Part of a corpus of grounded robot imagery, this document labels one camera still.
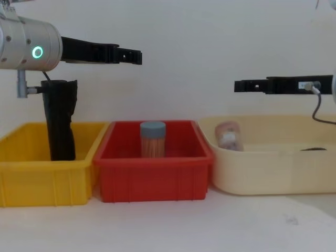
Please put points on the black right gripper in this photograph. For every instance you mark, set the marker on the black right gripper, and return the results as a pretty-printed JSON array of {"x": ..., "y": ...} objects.
[{"x": 283, "y": 85}]

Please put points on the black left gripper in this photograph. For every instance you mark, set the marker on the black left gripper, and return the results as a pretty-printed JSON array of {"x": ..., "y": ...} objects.
[{"x": 86, "y": 52}]

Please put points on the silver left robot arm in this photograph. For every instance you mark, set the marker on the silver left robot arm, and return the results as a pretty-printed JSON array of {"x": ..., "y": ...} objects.
[{"x": 23, "y": 44}]

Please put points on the pink clear jar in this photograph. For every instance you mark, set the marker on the pink clear jar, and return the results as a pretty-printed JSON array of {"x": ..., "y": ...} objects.
[{"x": 229, "y": 136}]

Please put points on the toothpick jar with grey lid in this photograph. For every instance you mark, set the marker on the toothpick jar with grey lid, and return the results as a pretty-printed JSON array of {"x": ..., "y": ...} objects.
[{"x": 153, "y": 141}]

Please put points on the small dark flat object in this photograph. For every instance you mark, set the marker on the small dark flat object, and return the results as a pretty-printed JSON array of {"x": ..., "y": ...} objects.
[{"x": 313, "y": 149}]

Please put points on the cream plastic tub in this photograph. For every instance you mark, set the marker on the cream plastic tub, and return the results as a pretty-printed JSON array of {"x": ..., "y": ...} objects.
[{"x": 275, "y": 173}]

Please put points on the black fabric pouch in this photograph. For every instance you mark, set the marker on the black fabric pouch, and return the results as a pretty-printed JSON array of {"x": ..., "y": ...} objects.
[{"x": 61, "y": 120}]

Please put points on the red plastic bin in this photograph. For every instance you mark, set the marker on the red plastic bin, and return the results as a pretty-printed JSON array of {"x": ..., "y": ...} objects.
[{"x": 152, "y": 178}]

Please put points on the yellow plastic bin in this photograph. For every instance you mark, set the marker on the yellow plastic bin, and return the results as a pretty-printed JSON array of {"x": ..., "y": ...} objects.
[{"x": 39, "y": 181}]

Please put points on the white table cloth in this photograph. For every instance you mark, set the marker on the white table cloth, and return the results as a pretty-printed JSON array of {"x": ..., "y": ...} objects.
[{"x": 168, "y": 225}]

